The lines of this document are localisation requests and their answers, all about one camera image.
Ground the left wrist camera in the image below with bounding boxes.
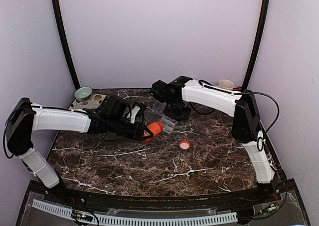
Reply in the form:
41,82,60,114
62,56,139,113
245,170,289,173
128,102,147,123

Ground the patterned coaster mat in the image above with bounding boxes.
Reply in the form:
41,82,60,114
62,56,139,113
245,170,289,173
69,94,107,110

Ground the red pill bottle grey cap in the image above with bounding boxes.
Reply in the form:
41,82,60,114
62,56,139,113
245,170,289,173
143,121,164,143

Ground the right black corner post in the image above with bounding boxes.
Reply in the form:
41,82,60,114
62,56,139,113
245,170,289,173
242,0,270,91

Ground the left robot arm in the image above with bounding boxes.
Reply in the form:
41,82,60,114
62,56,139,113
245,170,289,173
2,95,154,204

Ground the white slotted cable duct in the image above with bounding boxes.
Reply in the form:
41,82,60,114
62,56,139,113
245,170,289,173
31,199,238,226

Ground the cream ceramic mug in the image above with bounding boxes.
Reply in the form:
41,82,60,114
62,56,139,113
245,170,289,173
218,79,235,91

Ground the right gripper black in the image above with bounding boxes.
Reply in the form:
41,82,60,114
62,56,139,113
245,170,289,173
163,100,191,122

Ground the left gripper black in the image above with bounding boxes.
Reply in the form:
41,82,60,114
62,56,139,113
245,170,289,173
109,116,154,141

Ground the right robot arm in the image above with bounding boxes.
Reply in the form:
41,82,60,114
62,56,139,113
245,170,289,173
150,76,278,203

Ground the clear plastic pill organizer box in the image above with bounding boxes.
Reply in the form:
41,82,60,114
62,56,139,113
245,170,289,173
146,101,177,134

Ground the left black corner post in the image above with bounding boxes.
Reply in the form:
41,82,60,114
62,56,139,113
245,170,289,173
51,0,81,90

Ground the black corner post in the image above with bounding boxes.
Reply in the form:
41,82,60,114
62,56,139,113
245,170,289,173
242,0,270,91
51,0,81,90

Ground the green ceramic bowl left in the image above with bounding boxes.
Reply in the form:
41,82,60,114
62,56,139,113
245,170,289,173
74,87,93,102

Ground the black front rail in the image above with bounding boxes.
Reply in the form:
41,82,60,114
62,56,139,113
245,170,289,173
19,179,305,217

